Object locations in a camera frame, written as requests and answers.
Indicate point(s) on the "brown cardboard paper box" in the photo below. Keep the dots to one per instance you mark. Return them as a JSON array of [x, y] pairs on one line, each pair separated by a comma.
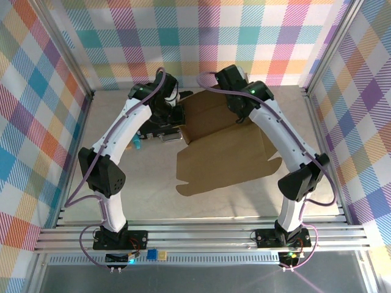
[[220, 158]]

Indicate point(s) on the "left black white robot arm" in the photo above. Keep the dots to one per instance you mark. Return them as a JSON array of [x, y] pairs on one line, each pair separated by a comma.
[[128, 128]]

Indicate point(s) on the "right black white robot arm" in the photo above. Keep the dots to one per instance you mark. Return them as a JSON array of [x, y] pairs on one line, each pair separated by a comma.
[[275, 128]]

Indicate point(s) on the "black hard case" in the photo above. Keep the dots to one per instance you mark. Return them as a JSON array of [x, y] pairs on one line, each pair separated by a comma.
[[155, 131]]

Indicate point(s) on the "teal plastic tube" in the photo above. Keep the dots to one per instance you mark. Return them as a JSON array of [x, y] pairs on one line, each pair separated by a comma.
[[137, 144]]

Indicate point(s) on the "small yellow block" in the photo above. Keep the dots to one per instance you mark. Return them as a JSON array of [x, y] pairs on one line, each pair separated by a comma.
[[162, 255]]

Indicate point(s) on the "small blue block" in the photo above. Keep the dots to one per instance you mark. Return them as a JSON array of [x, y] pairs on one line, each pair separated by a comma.
[[151, 254]]

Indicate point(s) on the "right black controller board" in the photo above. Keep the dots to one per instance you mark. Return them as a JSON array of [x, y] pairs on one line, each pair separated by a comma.
[[288, 258]]

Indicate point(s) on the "black controller board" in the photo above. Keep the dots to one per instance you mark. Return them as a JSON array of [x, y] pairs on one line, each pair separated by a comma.
[[117, 258], [288, 258]]

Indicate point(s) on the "left black controller board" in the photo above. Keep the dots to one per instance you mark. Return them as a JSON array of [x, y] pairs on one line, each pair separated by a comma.
[[117, 258]]

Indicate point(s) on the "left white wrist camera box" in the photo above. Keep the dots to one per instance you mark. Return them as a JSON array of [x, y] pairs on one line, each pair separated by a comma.
[[171, 99]]

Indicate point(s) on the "aluminium frame post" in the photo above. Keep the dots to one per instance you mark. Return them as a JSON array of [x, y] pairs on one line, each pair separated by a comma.
[[71, 58], [329, 52]]

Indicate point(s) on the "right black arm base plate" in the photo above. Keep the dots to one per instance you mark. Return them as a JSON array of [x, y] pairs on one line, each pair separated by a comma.
[[265, 238]]

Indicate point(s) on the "aluminium mounting rail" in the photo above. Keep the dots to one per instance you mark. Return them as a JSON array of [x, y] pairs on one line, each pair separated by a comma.
[[198, 236]]

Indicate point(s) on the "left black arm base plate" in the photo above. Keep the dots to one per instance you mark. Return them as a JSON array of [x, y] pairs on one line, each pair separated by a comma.
[[137, 239]]

